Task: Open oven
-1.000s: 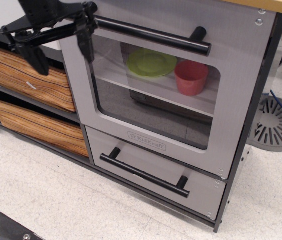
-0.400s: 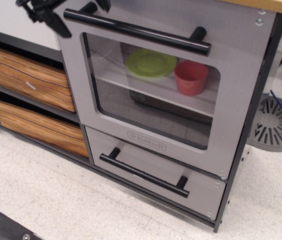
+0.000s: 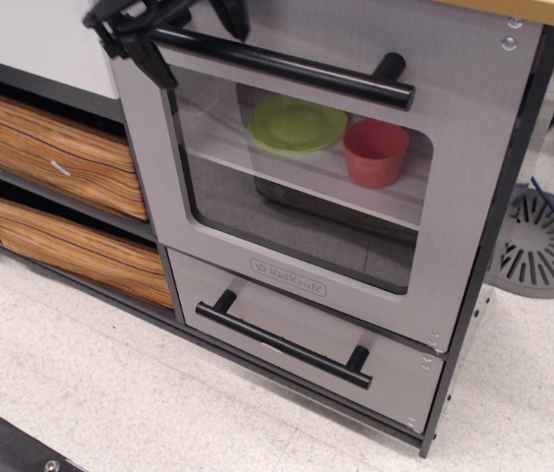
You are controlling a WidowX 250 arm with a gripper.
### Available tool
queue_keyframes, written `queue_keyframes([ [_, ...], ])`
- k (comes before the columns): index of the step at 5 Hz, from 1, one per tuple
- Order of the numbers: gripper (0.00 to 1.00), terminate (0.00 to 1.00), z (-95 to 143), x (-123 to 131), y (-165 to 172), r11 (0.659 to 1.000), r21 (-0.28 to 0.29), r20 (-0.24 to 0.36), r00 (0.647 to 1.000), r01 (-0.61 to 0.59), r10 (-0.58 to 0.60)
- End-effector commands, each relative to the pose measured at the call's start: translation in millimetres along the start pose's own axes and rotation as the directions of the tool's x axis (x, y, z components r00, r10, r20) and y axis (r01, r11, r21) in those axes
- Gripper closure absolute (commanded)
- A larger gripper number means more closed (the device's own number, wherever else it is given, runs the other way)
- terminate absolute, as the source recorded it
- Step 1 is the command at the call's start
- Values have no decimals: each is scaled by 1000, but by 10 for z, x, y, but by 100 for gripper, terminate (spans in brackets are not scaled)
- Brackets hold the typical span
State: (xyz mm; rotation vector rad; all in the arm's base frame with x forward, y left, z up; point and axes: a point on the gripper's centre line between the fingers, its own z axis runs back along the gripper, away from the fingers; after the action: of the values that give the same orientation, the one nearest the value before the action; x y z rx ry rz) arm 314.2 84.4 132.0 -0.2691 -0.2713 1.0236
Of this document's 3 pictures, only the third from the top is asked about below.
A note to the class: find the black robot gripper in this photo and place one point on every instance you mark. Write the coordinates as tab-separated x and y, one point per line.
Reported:
120	25

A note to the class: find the black oven door handle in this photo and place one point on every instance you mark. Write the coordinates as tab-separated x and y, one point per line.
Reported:
382	87

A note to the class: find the grey toy oven door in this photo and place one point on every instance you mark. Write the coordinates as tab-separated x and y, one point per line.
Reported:
469	70

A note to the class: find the white oven shelf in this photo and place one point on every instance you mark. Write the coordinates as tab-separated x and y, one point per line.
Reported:
216	129

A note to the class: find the green plastic plate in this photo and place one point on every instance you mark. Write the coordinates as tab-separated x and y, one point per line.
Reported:
290	124

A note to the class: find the white sink panel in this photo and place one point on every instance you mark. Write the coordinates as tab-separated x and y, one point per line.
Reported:
48	39

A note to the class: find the upper wood-pattern storage bin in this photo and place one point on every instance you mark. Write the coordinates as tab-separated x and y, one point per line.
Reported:
71	158

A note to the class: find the wood-pattern storage bin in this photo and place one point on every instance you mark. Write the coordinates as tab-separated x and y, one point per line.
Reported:
57	236
71	158

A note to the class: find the red plastic cup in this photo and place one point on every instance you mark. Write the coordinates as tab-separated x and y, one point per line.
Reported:
374	152

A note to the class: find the lower wood-pattern storage bin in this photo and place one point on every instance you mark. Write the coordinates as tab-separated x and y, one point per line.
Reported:
57	236

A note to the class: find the wooden countertop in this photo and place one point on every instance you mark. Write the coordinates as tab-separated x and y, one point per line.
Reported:
538	11

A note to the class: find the grey lower drawer front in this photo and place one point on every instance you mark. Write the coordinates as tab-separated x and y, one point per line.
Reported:
404	379

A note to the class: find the grey round slotted base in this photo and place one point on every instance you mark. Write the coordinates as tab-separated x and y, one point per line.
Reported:
523	259

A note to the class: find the black metal plate with screw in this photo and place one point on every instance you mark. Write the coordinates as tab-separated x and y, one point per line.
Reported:
22	452

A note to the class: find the black toy kitchen frame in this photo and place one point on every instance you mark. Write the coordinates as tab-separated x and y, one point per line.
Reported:
175	318

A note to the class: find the black drawer handle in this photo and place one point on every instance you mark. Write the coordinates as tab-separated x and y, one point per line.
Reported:
349	372

